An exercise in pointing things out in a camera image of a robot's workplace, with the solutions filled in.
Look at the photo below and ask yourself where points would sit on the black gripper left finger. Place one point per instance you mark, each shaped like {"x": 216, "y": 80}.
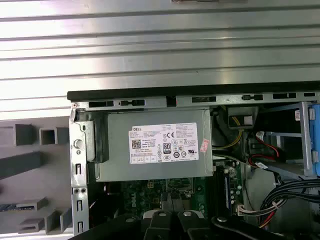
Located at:
{"x": 155, "y": 230}

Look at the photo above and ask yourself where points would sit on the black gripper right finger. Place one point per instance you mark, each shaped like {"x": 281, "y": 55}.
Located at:
{"x": 190, "y": 230}

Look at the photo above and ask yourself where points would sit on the green motherboard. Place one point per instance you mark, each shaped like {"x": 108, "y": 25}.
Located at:
{"x": 200, "y": 200}

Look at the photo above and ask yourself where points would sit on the blue RAM stick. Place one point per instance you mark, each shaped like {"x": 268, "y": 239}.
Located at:
{"x": 227, "y": 192}

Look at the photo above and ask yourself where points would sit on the grey power supply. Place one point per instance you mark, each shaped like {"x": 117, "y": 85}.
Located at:
{"x": 117, "y": 150}

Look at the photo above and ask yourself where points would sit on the grey parts rack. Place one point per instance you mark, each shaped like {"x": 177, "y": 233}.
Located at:
{"x": 50, "y": 175}

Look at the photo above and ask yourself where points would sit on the black PC case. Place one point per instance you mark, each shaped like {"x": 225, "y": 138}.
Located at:
{"x": 155, "y": 102}

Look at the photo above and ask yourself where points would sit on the grey drive cage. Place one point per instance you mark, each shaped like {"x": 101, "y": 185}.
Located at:
{"x": 303, "y": 140}

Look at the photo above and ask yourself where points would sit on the green RAM stick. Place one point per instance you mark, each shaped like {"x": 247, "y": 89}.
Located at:
{"x": 8, "y": 208}

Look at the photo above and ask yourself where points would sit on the blue drive cage latch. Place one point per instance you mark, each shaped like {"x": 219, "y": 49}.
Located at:
{"x": 315, "y": 140}

